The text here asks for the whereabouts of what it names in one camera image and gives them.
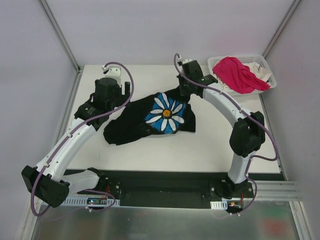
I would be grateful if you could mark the white cable duct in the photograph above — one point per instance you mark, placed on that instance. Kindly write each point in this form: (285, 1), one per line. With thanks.
(219, 205)
(82, 201)

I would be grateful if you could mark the pink t-shirt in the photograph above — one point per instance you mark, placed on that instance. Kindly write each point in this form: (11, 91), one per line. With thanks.
(238, 76)

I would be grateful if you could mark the front aluminium rail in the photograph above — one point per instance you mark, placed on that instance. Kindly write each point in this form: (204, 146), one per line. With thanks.
(279, 190)

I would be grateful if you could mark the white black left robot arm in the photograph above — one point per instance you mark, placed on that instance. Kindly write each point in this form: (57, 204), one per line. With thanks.
(87, 120)

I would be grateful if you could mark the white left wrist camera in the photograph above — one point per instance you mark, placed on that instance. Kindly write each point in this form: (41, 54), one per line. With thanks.
(114, 72)

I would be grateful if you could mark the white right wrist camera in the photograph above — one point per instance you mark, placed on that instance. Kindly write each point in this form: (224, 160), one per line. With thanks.
(182, 61)

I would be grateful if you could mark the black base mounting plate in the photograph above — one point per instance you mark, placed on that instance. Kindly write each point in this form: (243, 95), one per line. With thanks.
(164, 189)

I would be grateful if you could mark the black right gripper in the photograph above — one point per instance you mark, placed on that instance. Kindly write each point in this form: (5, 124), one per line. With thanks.
(185, 87)

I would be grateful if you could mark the right aluminium frame post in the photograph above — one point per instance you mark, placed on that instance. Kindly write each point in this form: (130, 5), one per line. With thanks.
(293, 7)

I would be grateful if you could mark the white plastic basket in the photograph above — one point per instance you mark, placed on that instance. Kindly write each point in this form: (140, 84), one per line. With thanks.
(244, 59)

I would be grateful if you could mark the black daisy print t-shirt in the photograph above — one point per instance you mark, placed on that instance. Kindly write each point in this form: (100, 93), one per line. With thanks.
(162, 113)

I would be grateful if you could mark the aluminium frame post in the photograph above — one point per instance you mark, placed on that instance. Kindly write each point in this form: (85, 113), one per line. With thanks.
(59, 34)
(293, 7)

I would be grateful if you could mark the white left cable duct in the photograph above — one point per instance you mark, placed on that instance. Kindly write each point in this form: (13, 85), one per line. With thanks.
(82, 201)

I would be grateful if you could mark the left table edge rail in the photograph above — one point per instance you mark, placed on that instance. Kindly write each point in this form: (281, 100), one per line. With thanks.
(71, 95)

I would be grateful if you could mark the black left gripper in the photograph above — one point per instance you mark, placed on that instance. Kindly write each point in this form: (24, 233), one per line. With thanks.
(123, 91)

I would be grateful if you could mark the left aluminium frame post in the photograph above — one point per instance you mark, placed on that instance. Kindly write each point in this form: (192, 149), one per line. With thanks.
(59, 34)

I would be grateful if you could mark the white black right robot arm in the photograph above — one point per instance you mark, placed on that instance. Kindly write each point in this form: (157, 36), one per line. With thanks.
(247, 134)

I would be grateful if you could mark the white right cable duct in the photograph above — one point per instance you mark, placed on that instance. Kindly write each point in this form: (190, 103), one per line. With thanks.
(219, 205)

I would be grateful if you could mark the white cream t-shirt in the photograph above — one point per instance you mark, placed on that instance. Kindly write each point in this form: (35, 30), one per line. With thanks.
(260, 72)

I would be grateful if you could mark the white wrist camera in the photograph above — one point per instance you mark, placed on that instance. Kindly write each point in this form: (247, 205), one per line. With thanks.
(182, 61)
(114, 72)

